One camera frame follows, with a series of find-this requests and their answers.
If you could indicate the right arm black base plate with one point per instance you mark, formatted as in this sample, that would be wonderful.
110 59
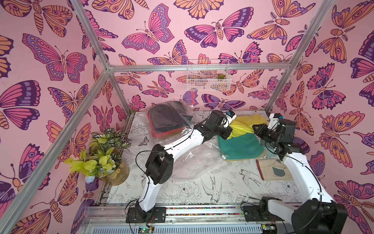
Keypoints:
255 213

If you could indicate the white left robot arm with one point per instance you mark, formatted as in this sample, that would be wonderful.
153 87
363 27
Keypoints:
159 166

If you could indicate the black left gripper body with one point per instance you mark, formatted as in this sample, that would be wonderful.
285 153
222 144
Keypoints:
219 131

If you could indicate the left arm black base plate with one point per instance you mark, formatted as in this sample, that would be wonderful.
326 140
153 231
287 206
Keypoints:
137 215

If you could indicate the dark grey garment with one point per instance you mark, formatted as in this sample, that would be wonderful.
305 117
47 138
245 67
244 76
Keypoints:
169 116

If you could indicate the red folded garment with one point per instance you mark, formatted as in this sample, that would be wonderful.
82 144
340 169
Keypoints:
163 126

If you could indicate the beige trousers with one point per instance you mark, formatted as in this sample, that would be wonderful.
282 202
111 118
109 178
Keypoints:
242 157

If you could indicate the green leafy potted plant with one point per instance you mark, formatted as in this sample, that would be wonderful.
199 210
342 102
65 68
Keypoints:
103 160

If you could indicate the white wire wall basket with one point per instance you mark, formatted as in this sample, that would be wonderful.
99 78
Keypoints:
202 77

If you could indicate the small green succulent plant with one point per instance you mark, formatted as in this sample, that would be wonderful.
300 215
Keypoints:
221 76

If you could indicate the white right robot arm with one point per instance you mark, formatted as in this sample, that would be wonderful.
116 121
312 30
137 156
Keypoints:
319 213

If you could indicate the aluminium mounting rail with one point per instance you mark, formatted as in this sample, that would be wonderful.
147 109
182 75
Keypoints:
181 219

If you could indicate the clear plastic vacuum bag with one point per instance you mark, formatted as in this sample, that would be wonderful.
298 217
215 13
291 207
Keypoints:
171 125

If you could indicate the green trousers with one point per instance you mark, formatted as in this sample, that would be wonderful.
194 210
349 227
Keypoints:
246 144

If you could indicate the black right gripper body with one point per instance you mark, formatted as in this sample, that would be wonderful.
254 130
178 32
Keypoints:
261 130

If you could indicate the yellow garment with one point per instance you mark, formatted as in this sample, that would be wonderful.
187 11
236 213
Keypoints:
244 125

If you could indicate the beige work glove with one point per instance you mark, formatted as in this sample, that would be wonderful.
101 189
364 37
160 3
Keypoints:
273 170

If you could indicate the aluminium frame bars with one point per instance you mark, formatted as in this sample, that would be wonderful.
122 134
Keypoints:
23 198

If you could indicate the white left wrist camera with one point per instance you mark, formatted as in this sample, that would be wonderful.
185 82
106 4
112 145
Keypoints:
230 116

